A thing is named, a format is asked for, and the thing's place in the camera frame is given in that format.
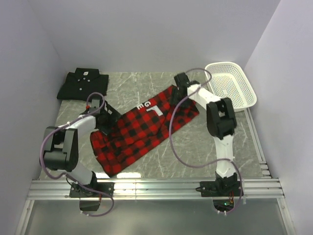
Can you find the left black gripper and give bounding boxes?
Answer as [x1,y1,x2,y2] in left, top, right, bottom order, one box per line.
[98,105,124,136]

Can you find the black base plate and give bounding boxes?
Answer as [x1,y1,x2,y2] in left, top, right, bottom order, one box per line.
[69,182,114,198]
[195,181,243,197]

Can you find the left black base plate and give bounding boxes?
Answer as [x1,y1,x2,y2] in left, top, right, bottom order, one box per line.
[69,182,114,198]

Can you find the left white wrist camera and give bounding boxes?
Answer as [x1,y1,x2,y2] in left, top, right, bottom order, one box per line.
[86,99,92,110]

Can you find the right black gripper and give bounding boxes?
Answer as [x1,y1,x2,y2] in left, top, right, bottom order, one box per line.
[169,87,190,110]

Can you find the purple cable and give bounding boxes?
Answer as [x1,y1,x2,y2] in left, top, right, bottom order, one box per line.
[169,68,245,214]
[39,92,115,217]

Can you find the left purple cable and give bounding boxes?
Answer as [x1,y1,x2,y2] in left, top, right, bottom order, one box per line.
[39,92,115,217]

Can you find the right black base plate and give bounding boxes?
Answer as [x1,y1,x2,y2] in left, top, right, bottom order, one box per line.
[195,181,243,197]

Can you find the red black plaid shirt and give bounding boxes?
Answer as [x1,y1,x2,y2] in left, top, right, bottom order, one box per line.
[90,85,199,177]

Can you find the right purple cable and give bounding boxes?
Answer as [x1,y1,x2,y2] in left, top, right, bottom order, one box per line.
[169,68,245,214]

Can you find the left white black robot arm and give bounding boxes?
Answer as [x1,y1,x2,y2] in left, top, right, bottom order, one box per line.
[39,95,121,197]

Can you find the folded black button shirt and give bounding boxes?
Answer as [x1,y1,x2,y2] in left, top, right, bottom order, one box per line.
[57,68,109,101]

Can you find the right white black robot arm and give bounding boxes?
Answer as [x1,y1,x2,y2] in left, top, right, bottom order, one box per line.
[169,72,239,196]

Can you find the white plastic mesh basket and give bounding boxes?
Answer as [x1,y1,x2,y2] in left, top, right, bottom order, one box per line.
[205,62,257,112]

